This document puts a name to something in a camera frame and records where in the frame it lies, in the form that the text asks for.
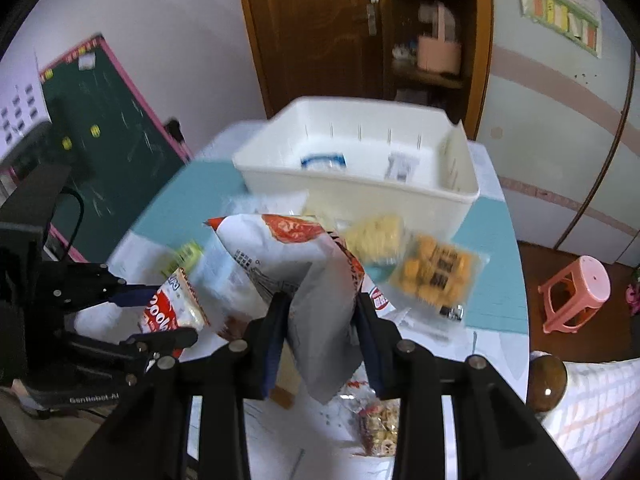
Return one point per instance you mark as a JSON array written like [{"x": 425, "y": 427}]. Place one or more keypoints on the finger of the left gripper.
[
  {"x": 131, "y": 295},
  {"x": 163, "y": 343}
]

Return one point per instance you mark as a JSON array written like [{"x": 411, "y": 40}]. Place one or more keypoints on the white checked bed cover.
[{"x": 597, "y": 415}]

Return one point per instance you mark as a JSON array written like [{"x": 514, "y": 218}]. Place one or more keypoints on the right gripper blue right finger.
[{"x": 378, "y": 339}]

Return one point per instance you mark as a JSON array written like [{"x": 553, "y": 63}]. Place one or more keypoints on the red white chips bag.
[{"x": 251, "y": 257}]

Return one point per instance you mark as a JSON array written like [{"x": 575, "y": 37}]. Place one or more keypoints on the green chalkboard pink frame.
[{"x": 119, "y": 153}]

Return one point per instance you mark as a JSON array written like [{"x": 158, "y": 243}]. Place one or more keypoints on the blue snack packet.
[{"x": 324, "y": 162}]

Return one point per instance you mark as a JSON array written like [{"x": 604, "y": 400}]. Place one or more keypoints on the pink basket with handle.
[{"x": 439, "y": 48}]

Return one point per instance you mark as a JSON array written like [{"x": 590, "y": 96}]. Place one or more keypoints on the wooden corner shelf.
[{"x": 462, "y": 97}]

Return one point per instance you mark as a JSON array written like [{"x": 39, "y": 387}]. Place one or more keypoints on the yellow puffs snack bag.
[{"x": 376, "y": 241}]

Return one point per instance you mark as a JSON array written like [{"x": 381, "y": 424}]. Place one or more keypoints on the white plastic bin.
[{"x": 436, "y": 200}]

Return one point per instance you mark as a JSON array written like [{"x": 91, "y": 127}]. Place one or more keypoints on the brown wooden door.
[{"x": 312, "y": 48}]

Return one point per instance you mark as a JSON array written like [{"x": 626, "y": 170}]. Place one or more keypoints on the clear white label bag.
[{"x": 286, "y": 204}]

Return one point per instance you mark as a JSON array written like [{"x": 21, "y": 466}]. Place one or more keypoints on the small green snack packet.
[{"x": 186, "y": 258}]

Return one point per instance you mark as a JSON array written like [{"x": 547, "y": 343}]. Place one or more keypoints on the white orange snack packet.
[{"x": 401, "y": 167}]

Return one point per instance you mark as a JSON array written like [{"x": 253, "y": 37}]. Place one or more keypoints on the pink plastic stool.
[{"x": 574, "y": 295}]

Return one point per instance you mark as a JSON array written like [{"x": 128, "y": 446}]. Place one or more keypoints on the brown wooden bed knob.
[{"x": 547, "y": 382}]

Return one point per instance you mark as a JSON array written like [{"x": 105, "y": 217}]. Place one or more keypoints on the red cookies packet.
[{"x": 174, "y": 305}]

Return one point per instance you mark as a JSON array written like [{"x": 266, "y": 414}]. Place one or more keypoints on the metal door handle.
[{"x": 368, "y": 17}]

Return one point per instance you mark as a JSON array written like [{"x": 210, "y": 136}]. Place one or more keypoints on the mixed nuts snack packet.
[{"x": 377, "y": 424}]

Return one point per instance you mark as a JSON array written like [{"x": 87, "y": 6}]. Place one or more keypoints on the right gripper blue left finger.
[{"x": 270, "y": 341}]

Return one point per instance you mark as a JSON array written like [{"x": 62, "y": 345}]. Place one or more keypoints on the colourful wall poster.
[{"x": 579, "y": 21}]

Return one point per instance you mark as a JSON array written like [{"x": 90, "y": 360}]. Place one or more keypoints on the orange balls snack bag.
[{"x": 440, "y": 274}]

